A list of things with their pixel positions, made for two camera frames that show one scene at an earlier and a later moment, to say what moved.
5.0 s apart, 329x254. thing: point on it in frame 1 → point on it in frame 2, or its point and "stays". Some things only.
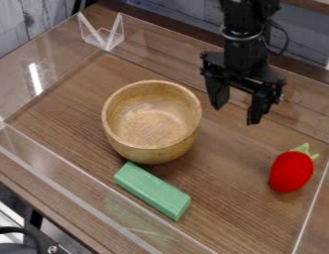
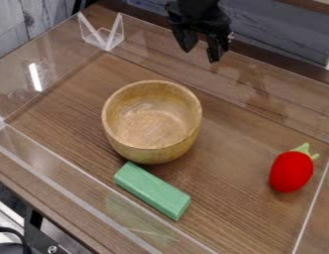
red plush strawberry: x=292 y=169 stays
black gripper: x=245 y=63 → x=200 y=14
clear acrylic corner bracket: x=103 y=38 stays
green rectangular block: x=151 y=190 stays
